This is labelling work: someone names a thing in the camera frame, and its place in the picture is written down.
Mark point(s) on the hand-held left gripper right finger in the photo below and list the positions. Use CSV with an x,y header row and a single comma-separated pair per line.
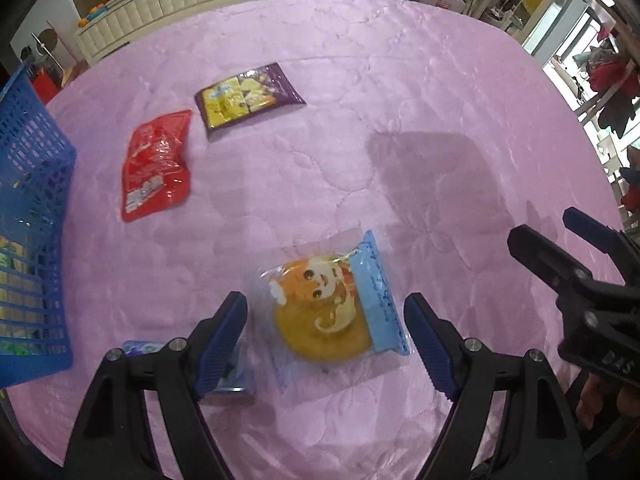
x,y
429,347

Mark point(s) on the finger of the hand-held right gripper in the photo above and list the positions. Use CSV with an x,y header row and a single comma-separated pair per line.
x,y
587,227
545,260

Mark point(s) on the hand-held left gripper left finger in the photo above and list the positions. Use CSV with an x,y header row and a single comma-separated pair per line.
x,y
222,345

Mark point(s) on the small blue packet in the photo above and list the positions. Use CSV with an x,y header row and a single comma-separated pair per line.
x,y
237,385

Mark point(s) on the bun packet with blue label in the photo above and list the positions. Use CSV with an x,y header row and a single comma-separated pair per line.
x,y
325,315

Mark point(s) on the blue plastic mesh basket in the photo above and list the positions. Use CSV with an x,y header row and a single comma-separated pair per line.
x,y
35,160

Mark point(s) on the person's right hand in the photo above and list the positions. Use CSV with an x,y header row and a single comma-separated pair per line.
x,y
597,402

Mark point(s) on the dark red hanging clothes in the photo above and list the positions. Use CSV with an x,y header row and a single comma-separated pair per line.
x,y
617,85

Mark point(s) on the red snack packet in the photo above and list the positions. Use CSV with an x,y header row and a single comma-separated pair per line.
x,y
155,165

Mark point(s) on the pink quilted blanket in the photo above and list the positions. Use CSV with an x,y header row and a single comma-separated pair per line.
x,y
400,110

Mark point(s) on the large green label cracker packet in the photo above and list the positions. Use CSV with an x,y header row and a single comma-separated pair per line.
x,y
12,252

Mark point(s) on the purple and yellow snack packet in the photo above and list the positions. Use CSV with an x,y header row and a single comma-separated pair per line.
x,y
240,100

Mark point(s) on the red bag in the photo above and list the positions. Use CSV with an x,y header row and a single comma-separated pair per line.
x,y
45,87

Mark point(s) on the cream tv cabinet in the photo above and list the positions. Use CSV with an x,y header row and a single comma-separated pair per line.
x,y
165,0

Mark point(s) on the blue green toy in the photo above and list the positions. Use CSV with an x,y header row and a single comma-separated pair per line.
x,y
97,10

